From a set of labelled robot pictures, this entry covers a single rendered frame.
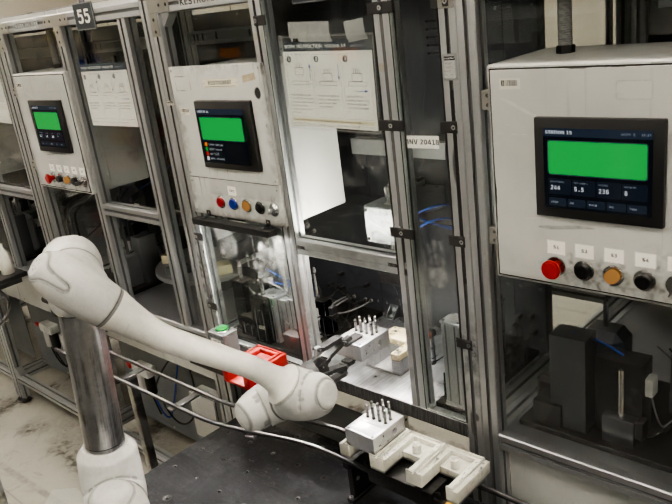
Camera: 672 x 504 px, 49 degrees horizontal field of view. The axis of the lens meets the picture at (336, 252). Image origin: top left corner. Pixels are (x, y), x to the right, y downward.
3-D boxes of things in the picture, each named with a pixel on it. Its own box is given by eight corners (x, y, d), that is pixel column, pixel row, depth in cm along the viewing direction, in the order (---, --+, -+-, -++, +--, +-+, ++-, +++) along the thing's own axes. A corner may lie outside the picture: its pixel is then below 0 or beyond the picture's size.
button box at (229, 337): (213, 363, 235) (206, 330, 231) (231, 353, 240) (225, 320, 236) (228, 369, 229) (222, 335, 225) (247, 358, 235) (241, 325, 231)
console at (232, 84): (189, 214, 234) (160, 68, 218) (255, 190, 253) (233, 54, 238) (279, 230, 206) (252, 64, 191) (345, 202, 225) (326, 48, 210)
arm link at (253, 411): (282, 410, 191) (313, 407, 182) (238, 440, 181) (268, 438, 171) (266, 373, 191) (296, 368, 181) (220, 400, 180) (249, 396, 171)
